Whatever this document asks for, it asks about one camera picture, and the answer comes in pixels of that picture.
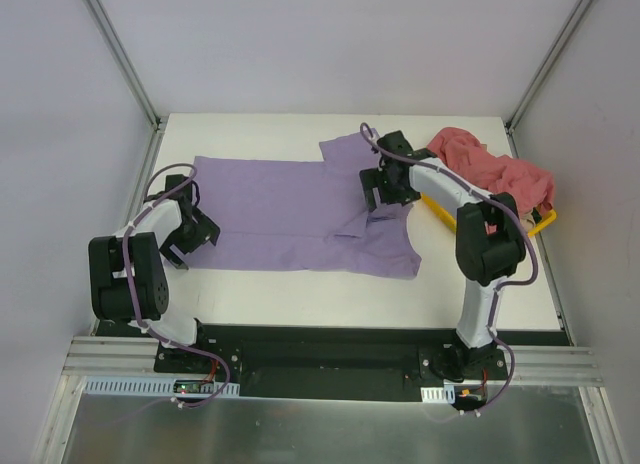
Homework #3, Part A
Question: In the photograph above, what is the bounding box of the aluminium frame post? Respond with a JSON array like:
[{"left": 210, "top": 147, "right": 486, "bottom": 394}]
[
  {"left": 82, "top": 0, "right": 163, "bottom": 131},
  {"left": 504, "top": 0, "right": 597, "bottom": 136}
]

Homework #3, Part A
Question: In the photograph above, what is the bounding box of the white slotted cable duct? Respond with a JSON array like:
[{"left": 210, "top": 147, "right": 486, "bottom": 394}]
[{"left": 84, "top": 377, "right": 240, "bottom": 399}]

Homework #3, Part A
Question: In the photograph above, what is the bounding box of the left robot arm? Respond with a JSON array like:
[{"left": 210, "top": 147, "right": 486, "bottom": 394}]
[{"left": 88, "top": 174, "right": 220, "bottom": 373}]

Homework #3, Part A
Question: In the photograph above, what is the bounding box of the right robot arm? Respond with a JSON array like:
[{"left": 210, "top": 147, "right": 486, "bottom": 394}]
[{"left": 359, "top": 123, "right": 534, "bottom": 379}]

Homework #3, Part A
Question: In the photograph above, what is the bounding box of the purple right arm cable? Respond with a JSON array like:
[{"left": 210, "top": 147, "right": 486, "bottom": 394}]
[{"left": 359, "top": 122, "right": 539, "bottom": 365}]

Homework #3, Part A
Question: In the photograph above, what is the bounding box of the pink t shirt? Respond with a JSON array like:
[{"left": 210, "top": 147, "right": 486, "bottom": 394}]
[{"left": 427, "top": 127, "right": 556, "bottom": 217}]

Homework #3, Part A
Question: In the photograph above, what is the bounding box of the yellow plastic tray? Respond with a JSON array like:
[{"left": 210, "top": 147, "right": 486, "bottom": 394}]
[{"left": 421, "top": 194, "right": 557, "bottom": 237}]

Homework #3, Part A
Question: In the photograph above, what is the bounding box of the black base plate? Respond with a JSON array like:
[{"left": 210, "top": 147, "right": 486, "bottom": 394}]
[{"left": 97, "top": 318, "right": 509, "bottom": 400}]

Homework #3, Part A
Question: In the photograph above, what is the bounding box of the left aluminium frame post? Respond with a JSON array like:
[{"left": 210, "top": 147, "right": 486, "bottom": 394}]
[{"left": 82, "top": 0, "right": 163, "bottom": 131}]

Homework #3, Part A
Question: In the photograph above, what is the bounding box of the purple t shirt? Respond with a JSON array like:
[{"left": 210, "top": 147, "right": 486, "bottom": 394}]
[{"left": 187, "top": 134, "right": 421, "bottom": 279}]

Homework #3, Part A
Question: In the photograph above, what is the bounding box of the right aluminium frame post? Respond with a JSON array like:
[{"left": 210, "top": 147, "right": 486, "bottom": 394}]
[{"left": 504, "top": 0, "right": 597, "bottom": 136}]

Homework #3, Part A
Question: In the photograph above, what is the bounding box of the green t shirt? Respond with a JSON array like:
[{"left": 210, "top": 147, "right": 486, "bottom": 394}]
[{"left": 521, "top": 207, "right": 542, "bottom": 230}]

